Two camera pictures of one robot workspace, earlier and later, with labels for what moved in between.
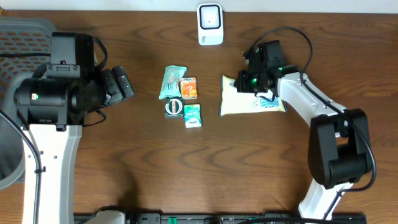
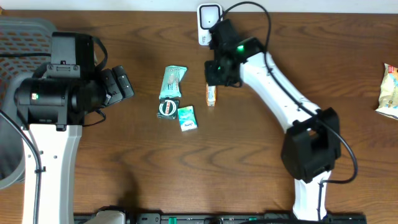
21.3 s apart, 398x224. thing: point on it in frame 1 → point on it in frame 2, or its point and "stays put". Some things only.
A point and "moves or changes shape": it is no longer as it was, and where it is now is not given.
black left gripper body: (112, 89) stays put
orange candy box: (189, 88) → (211, 94)
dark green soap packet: (174, 107) moves or changes shape
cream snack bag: (232, 101) → (388, 99)
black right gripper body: (249, 82) → (215, 75)
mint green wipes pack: (170, 86) stays put
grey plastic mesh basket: (25, 46) stays put
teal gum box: (193, 116) moves or changes shape
